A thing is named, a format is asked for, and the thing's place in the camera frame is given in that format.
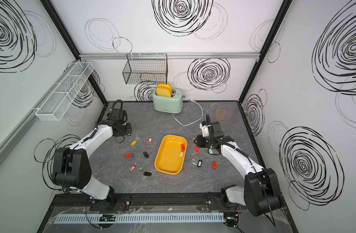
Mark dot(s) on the mint green toaster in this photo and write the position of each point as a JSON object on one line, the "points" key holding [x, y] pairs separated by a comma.
{"points": [[173, 105]]}

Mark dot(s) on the aluminium wall rail back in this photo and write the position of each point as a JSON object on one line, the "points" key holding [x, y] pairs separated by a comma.
{"points": [[169, 55]]}

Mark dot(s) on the small yellow key tag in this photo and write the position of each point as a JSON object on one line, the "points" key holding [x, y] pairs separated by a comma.
{"points": [[133, 142]]}

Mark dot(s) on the black wire wall basket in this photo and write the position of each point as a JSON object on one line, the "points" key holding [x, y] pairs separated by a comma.
{"points": [[146, 67]]}

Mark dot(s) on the white mesh wall shelf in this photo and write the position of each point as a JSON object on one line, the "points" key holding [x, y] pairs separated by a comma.
{"points": [[65, 91]]}

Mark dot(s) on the black corner frame post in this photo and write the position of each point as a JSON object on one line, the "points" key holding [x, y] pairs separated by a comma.
{"points": [[70, 43], [266, 46]]}

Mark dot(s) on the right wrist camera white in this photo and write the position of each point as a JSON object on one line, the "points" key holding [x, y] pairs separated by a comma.
{"points": [[204, 129]]}

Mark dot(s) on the black corner frame post left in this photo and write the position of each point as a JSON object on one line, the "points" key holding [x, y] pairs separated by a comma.
{"points": [[70, 43]]}

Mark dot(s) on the black corner frame post right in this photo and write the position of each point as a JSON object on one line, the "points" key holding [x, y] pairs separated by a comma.
{"points": [[266, 46]]}

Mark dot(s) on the yellow plastic storage box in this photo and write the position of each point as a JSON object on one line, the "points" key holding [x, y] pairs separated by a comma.
{"points": [[170, 157]]}

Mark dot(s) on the aluminium wall rail left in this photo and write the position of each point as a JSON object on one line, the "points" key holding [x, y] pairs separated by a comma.
{"points": [[19, 131]]}

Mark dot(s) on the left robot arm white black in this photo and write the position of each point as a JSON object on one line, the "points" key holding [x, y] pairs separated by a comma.
{"points": [[71, 166]]}

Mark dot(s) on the yellow toast slice front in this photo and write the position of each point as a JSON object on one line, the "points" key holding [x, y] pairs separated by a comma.
{"points": [[164, 92]]}

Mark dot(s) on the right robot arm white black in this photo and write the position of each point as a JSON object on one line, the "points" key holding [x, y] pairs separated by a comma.
{"points": [[261, 192]]}

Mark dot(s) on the orange toast slice back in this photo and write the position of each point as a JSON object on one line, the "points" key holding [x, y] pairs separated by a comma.
{"points": [[167, 85]]}

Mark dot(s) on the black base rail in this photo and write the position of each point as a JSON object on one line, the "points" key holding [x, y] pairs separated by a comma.
{"points": [[126, 202]]}

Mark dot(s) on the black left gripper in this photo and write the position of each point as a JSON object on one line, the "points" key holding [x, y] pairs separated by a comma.
{"points": [[129, 129]]}

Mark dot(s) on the aluminium wall rail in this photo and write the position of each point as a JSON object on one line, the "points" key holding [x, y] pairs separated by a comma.
{"points": [[169, 55], [19, 131]]}

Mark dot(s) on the white slotted cable duct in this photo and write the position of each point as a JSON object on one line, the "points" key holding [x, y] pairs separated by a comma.
{"points": [[139, 218]]}

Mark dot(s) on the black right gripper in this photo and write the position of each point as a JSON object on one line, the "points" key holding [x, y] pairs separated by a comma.
{"points": [[199, 143]]}

